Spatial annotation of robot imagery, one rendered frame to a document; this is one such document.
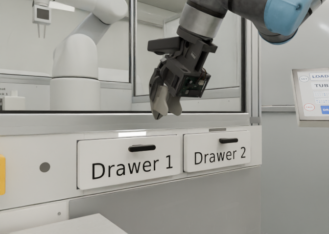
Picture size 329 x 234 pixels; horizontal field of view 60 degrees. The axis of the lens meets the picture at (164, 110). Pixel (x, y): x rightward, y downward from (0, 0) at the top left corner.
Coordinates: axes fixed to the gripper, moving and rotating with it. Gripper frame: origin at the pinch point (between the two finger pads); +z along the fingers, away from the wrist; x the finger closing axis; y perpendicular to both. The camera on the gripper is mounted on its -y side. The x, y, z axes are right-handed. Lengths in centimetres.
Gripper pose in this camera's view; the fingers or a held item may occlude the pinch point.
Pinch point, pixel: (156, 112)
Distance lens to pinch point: 64.8
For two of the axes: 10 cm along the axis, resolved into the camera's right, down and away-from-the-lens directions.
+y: 4.8, 5.7, -6.7
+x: 8.1, 0.0, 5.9
